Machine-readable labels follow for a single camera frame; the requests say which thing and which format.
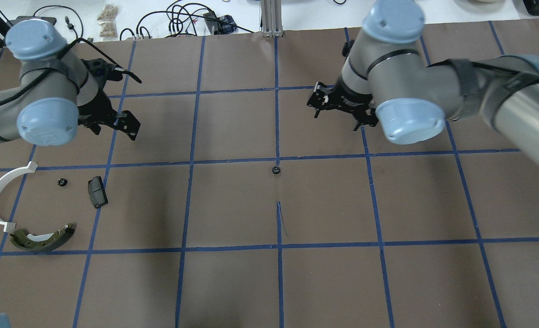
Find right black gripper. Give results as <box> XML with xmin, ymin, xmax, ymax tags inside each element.
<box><xmin>307</xmin><ymin>78</ymin><xmax>379</xmax><ymax>131</ymax></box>

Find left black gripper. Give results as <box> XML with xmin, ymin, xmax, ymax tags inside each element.
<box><xmin>76</xmin><ymin>89</ymin><xmax>141</xmax><ymax>141</ymax></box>

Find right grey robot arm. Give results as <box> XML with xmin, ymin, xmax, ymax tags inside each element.
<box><xmin>307</xmin><ymin>0</ymin><xmax>539</xmax><ymax>166</ymax></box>

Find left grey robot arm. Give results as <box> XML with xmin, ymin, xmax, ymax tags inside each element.
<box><xmin>0</xmin><ymin>19</ymin><xmax>141</xmax><ymax>147</ymax></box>

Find black brake pad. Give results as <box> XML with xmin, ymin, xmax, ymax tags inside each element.
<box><xmin>87</xmin><ymin>176</ymin><xmax>108</xmax><ymax>209</ymax></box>

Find olive brake shoe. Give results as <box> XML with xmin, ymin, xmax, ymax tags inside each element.
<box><xmin>10</xmin><ymin>223</ymin><xmax>76</xmax><ymax>254</ymax></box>

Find brown paper table cover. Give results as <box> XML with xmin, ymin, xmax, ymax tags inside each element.
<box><xmin>0</xmin><ymin>28</ymin><xmax>539</xmax><ymax>328</ymax></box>

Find white curved plastic bracket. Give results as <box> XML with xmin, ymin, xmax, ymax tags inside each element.
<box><xmin>0</xmin><ymin>161</ymin><xmax>38</xmax><ymax>233</ymax></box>

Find aluminium frame post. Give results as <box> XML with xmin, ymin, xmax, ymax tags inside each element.
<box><xmin>259</xmin><ymin>0</ymin><xmax>284</xmax><ymax>37</ymax></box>

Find tangled black cables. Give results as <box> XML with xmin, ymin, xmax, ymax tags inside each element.
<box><xmin>119</xmin><ymin>0</ymin><xmax>254</xmax><ymax>41</ymax></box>

